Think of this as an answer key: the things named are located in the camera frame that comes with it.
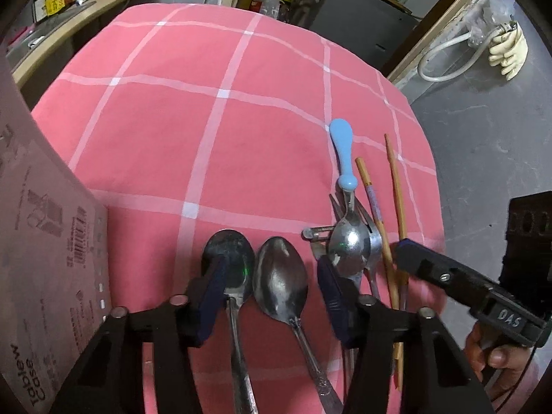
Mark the pink checked tablecloth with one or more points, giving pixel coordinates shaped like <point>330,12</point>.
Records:
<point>215,138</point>

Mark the steel fork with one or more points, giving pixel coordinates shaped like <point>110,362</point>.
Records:
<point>376,241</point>

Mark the grey cabinet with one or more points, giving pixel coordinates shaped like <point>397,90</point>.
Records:
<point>358,26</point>

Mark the steel sink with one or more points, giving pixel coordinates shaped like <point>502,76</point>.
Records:
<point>47,30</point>

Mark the cream rubber gloves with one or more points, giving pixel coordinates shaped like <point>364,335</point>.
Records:
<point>511,51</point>

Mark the soy sauce bottle yellow label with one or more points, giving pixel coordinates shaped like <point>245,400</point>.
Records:
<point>54,2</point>

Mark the person's right hand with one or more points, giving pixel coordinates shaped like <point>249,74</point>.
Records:
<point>496,356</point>

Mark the wooden chopstick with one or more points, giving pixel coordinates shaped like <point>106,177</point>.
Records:
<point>375,207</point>
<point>396,181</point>

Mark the red sponge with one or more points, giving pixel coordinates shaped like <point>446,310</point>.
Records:
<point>19,35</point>

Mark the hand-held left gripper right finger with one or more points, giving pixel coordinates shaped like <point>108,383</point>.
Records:
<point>332,295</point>

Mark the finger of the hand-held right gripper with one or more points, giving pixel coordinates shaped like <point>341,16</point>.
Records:
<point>431,263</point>

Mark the cardboard box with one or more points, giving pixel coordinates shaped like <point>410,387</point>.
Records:
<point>39,246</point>

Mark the clear plastic bag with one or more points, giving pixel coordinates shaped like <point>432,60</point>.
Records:
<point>487,21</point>

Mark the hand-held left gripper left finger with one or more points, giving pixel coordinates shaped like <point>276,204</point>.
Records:
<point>211,289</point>

